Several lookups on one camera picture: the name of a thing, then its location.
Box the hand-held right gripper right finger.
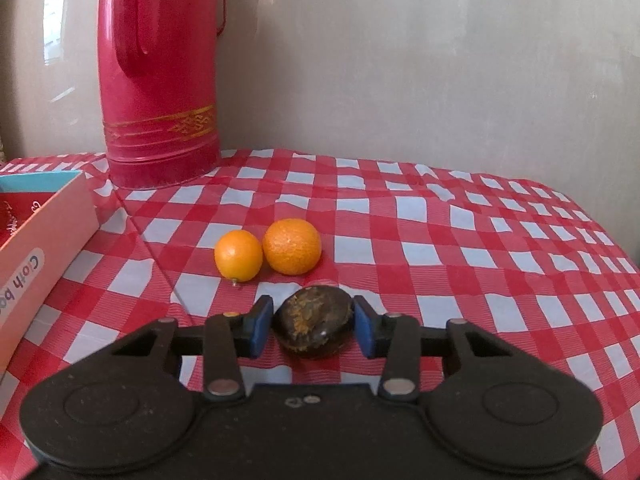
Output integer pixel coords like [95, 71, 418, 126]
[351, 296, 512, 403]

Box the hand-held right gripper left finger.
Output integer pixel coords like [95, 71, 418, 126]
[114, 295, 275, 403]

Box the dark brown fruit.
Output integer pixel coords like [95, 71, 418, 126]
[272, 285, 355, 360]

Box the colourful cardboard box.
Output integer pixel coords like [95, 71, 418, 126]
[0, 170, 99, 377]

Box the small smooth orange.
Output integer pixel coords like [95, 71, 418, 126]
[214, 230, 264, 285]

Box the large bumpy orange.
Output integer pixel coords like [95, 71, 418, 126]
[262, 218, 322, 276]

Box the red white checkered tablecloth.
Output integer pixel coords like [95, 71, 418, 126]
[0, 147, 640, 480]

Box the red thermos flask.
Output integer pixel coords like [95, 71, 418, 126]
[97, 0, 227, 190]

